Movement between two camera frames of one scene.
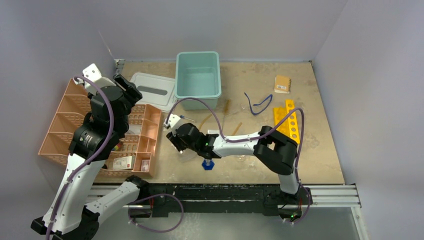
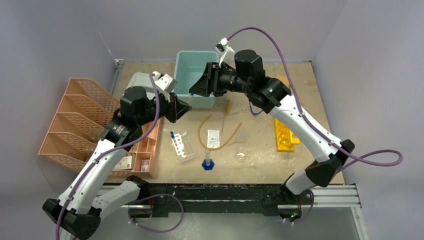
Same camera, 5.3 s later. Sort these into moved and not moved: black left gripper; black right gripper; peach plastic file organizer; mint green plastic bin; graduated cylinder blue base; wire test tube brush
Moved: black left gripper; black right gripper
Not moved: peach plastic file organizer; graduated cylinder blue base; wire test tube brush; mint green plastic bin
